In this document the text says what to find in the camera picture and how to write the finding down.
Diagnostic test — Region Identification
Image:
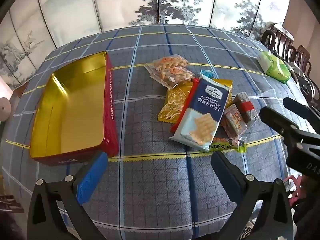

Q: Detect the green yellow snack packet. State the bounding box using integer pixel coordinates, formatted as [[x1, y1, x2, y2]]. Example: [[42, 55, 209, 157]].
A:
[[209, 136, 247, 153]]

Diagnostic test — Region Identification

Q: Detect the pink plastic item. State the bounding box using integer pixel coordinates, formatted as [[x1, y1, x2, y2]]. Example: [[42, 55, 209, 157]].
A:
[[285, 175, 304, 205]]

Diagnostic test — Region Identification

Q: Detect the green tissue pack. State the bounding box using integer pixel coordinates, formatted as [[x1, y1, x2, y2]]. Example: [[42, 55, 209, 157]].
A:
[[257, 50, 292, 84]]

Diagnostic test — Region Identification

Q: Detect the pink patterned snack packet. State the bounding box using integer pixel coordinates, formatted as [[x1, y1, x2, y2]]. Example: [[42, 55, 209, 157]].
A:
[[221, 104, 248, 138]]

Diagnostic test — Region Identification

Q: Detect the blue plaid tablecloth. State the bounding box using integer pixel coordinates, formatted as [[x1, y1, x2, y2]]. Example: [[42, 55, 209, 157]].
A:
[[0, 24, 313, 240]]

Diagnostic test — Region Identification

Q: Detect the red and gold tin box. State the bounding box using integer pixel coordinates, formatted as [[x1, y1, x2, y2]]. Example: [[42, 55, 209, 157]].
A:
[[29, 51, 120, 166]]

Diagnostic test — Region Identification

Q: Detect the grey cake packet red label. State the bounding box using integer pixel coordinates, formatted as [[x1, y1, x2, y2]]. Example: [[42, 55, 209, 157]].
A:
[[232, 92, 259, 123]]

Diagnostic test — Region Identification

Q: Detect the clear peanut packet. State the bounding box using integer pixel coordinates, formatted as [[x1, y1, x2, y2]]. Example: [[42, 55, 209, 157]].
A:
[[150, 66, 197, 90], [144, 54, 190, 72]]

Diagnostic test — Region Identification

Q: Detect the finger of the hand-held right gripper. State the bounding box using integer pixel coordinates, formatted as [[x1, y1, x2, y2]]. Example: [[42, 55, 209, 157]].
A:
[[259, 106, 320, 155], [283, 97, 320, 135]]

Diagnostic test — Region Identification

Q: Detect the blue cracker packet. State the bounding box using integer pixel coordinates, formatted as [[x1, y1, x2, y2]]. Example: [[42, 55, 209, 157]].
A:
[[168, 76, 231, 152]]

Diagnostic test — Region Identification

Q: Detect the painted folding screen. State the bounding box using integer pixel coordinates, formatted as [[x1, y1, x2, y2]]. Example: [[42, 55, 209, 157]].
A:
[[0, 0, 293, 90]]

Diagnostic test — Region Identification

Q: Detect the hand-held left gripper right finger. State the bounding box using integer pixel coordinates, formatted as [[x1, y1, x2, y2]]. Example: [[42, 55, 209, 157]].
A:
[[211, 151, 294, 240]]

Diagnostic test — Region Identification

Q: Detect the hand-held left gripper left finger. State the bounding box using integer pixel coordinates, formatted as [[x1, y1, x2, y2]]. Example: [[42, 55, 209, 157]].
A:
[[27, 152, 108, 240]]

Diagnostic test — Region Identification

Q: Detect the round white disc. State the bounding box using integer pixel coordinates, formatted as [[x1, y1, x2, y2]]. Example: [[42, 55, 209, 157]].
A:
[[0, 97, 12, 121]]

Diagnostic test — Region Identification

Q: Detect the red snack packet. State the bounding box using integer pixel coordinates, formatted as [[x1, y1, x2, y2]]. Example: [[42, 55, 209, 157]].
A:
[[171, 78, 200, 133]]

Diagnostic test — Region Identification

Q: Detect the teal candy wrapper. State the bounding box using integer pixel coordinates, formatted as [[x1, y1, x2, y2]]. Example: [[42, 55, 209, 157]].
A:
[[200, 69, 215, 80]]

